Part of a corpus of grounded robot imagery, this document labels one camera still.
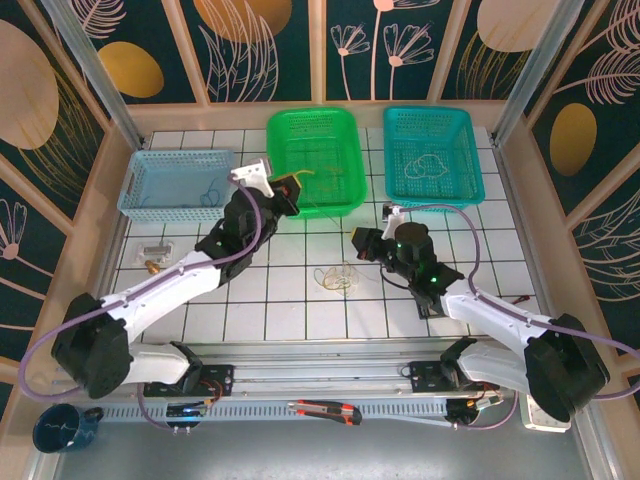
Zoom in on thin green cable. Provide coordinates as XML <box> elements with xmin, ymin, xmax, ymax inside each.
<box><xmin>293</xmin><ymin>167</ymin><xmax>349</xmax><ymax>235</ymax></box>

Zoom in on green plastic basket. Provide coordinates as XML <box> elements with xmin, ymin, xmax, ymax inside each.
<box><xmin>264</xmin><ymin>106</ymin><xmax>370</xmax><ymax>221</ymax></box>

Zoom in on thin white cable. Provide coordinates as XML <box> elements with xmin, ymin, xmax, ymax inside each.
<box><xmin>403</xmin><ymin>155</ymin><xmax>450</xmax><ymax>181</ymax></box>

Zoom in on teal plastic basket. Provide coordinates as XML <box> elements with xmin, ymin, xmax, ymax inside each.
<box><xmin>382</xmin><ymin>105</ymin><xmax>487</xmax><ymax>212</ymax></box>

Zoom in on light blue plastic basket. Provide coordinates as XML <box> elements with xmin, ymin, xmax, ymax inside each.
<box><xmin>116</xmin><ymin>148</ymin><xmax>236</xmax><ymax>225</ymax></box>

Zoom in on black control board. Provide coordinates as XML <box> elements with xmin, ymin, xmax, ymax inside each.
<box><xmin>166</xmin><ymin>402</ymin><xmax>210</xmax><ymax>419</ymax></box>
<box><xmin>446</xmin><ymin>394</ymin><xmax>503</xmax><ymax>426</ymax></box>

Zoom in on red black utility knife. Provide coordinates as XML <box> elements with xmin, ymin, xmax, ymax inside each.
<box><xmin>287</xmin><ymin>399</ymin><xmax>363</xmax><ymax>427</ymax></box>

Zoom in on white square clock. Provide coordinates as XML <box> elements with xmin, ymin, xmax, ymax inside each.
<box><xmin>519</xmin><ymin>394</ymin><xmax>571</xmax><ymax>434</ymax></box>

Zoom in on dark blue mug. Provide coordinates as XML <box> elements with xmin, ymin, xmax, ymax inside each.
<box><xmin>32</xmin><ymin>404</ymin><xmax>105</xmax><ymax>454</ymax></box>

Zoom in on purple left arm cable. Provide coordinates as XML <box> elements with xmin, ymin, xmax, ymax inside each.
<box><xmin>19</xmin><ymin>173</ymin><xmax>264</xmax><ymax>432</ymax></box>

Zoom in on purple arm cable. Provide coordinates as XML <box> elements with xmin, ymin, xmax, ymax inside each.
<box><xmin>19</xmin><ymin>173</ymin><xmax>264</xmax><ymax>432</ymax></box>
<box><xmin>397</xmin><ymin>203</ymin><xmax>640</xmax><ymax>432</ymax></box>

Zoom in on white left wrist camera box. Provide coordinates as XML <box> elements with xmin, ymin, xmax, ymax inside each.
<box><xmin>228</xmin><ymin>156</ymin><xmax>277</xmax><ymax>199</ymax></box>

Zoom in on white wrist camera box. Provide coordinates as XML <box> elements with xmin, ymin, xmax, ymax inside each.
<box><xmin>381</xmin><ymin>202</ymin><xmax>410</xmax><ymax>241</ymax></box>
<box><xmin>228</xmin><ymin>156</ymin><xmax>277</xmax><ymax>199</ymax></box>

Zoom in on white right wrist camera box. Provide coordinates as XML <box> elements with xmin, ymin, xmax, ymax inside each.
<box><xmin>381</xmin><ymin>202</ymin><xmax>410</xmax><ymax>241</ymax></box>

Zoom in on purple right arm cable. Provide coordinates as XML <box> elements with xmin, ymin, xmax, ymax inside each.
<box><xmin>397</xmin><ymin>203</ymin><xmax>640</xmax><ymax>432</ymax></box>

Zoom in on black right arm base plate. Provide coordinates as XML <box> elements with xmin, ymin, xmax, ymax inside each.
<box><xmin>408</xmin><ymin>358</ymin><xmax>501</xmax><ymax>396</ymax></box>

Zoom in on aluminium mounting rail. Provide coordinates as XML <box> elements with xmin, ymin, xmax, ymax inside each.
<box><xmin>52</xmin><ymin>342</ymin><xmax>589</xmax><ymax>401</ymax></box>

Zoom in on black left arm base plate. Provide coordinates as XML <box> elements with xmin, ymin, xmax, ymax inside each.
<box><xmin>143</xmin><ymin>363</ymin><xmax>236</xmax><ymax>399</ymax></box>

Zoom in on grey slotted cable duct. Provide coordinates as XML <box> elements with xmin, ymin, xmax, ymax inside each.
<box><xmin>99</xmin><ymin>399</ymin><xmax>454</xmax><ymax>422</ymax></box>

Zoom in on aluminium frame post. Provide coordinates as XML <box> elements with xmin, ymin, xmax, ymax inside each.
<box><xmin>488</xmin><ymin>0</ymin><xmax>587</xmax><ymax>147</ymax></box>
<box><xmin>39</xmin><ymin>0</ymin><xmax>150</xmax><ymax>151</ymax></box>

